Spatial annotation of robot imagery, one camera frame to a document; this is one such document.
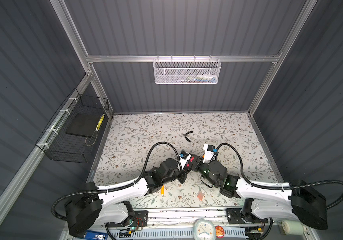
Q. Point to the black handled pliers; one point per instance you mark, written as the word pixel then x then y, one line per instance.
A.
pixel 186 136

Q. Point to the white tape roll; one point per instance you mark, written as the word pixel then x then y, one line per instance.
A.
pixel 292 228

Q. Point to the white wire mesh basket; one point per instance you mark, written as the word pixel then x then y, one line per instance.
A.
pixel 186 72

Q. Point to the yellow highlighter in basket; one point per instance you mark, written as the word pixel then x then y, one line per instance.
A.
pixel 98 126

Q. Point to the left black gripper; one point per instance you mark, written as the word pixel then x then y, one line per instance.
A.
pixel 181 179

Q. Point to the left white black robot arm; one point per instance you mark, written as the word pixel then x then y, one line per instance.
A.
pixel 110 204

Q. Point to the white analog clock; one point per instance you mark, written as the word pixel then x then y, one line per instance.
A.
pixel 203 230

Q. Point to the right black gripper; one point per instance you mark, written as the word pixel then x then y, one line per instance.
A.
pixel 197 162

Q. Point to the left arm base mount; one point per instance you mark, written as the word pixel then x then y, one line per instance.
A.
pixel 136 218

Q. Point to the blue black device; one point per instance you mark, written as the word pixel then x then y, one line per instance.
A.
pixel 92 235

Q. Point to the orange highlighter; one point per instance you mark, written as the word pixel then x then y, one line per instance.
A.
pixel 162 190

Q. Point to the black pad in basket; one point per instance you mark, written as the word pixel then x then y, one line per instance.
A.
pixel 83 125

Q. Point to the red round badge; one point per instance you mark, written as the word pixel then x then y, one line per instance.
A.
pixel 219 232

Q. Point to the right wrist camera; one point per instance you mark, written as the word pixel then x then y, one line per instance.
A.
pixel 210 153

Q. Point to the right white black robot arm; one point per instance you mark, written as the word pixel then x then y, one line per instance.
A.
pixel 305 205

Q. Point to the translucent pink cap front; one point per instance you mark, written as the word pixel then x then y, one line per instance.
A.
pixel 200 195

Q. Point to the black wire mesh basket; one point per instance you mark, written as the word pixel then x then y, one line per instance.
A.
pixel 59 146

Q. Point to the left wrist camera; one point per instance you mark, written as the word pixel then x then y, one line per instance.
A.
pixel 184 159

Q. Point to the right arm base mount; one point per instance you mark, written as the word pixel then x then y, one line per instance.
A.
pixel 235 216

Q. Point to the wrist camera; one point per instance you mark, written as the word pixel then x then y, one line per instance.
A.
pixel 184 159
pixel 210 153

